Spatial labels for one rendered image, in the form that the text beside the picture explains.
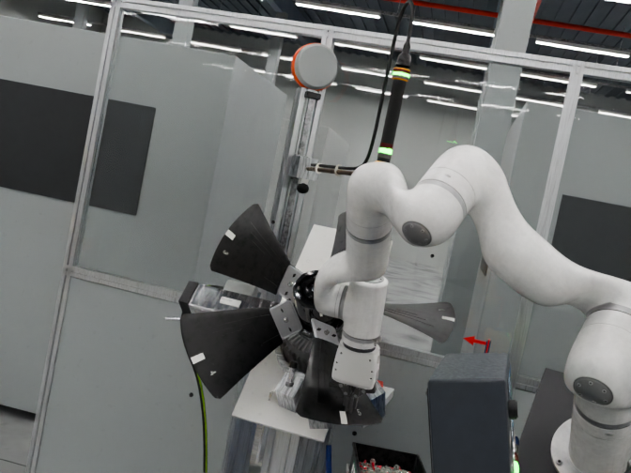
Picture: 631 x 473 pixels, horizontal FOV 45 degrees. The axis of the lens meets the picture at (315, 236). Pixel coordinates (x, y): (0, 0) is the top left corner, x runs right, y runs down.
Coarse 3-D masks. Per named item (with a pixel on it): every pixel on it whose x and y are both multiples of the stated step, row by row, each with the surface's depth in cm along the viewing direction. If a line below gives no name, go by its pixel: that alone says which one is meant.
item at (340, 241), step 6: (342, 216) 224; (342, 222) 222; (342, 228) 220; (336, 234) 220; (342, 234) 218; (336, 240) 218; (342, 240) 215; (336, 246) 216; (342, 246) 212; (336, 252) 212
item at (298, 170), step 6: (294, 156) 255; (300, 156) 249; (294, 162) 253; (300, 162) 249; (306, 162) 250; (312, 162) 250; (318, 162) 251; (294, 168) 252; (300, 168) 249; (288, 174) 257; (294, 174) 251; (300, 174) 250; (306, 174) 250; (312, 174) 251; (312, 180) 254
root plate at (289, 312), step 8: (280, 304) 197; (288, 304) 198; (272, 312) 197; (280, 312) 197; (288, 312) 198; (280, 320) 197; (296, 320) 199; (280, 328) 198; (288, 328) 198; (296, 328) 199; (288, 336) 199
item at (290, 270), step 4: (288, 268) 205; (292, 268) 204; (296, 268) 204; (288, 272) 205; (292, 272) 204; (296, 272) 204; (300, 272) 203; (284, 276) 206; (288, 276) 205; (292, 276) 204; (296, 276) 204; (284, 280) 206; (288, 280) 205; (292, 280) 204; (280, 284) 207; (284, 284) 206; (280, 288) 207; (284, 288) 206; (288, 288) 205; (292, 288) 205; (280, 292) 207; (284, 292) 206; (288, 292) 205; (292, 292) 205; (284, 296) 206; (288, 296) 205; (292, 296) 205; (292, 300) 205
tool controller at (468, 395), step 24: (456, 360) 126; (480, 360) 125; (504, 360) 124; (432, 384) 110; (456, 384) 109; (480, 384) 108; (504, 384) 108; (432, 408) 110; (456, 408) 109; (480, 408) 108; (504, 408) 108; (432, 432) 110; (456, 432) 109; (480, 432) 108; (504, 432) 108; (432, 456) 110; (456, 456) 109; (480, 456) 108; (504, 456) 108
